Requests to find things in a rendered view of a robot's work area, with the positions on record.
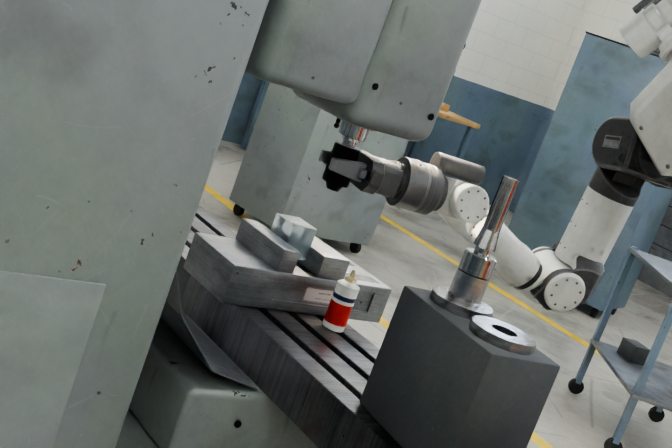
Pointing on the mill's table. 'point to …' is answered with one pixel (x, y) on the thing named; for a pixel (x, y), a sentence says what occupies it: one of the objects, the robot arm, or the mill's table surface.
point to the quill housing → (418, 43)
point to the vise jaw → (325, 261)
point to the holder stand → (456, 376)
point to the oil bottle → (341, 303)
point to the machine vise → (273, 275)
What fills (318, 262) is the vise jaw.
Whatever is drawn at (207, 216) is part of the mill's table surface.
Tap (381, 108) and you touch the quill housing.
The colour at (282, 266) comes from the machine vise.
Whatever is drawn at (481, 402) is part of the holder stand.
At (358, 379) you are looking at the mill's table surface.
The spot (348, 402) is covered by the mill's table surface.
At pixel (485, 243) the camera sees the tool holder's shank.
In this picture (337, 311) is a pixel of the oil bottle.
